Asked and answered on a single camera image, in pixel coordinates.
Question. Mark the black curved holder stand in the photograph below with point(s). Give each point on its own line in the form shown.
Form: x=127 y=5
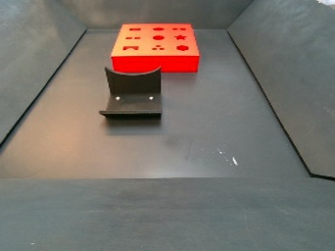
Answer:
x=135 y=94

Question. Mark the red shape-sorter block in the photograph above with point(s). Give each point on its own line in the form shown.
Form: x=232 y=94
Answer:
x=150 y=46

